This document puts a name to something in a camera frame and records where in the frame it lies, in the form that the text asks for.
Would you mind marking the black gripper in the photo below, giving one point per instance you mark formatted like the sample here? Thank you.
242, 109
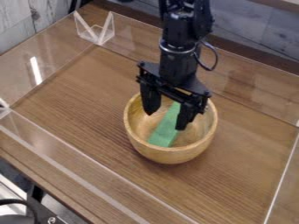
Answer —
171, 77

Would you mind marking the green rectangular stick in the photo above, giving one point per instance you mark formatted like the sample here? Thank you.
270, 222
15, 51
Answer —
166, 132

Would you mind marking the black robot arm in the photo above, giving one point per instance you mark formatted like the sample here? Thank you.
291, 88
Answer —
187, 22

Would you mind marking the wooden bowl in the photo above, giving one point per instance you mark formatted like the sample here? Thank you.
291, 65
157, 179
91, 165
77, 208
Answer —
191, 142

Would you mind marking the clear acrylic enclosure wall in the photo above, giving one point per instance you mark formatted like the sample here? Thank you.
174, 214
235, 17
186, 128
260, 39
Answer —
65, 83

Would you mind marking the black table leg bracket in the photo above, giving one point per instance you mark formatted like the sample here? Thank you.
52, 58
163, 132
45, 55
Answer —
45, 216

